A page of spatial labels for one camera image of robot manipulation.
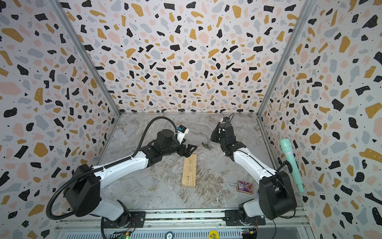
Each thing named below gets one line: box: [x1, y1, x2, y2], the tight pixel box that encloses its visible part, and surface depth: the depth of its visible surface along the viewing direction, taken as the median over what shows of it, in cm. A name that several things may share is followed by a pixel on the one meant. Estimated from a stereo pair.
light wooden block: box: [181, 153, 198, 188], surface depth 87 cm
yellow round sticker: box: [208, 230, 220, 239], surface depth 71 cm
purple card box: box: [236, 180, 254, 195], surface depth 85 cm
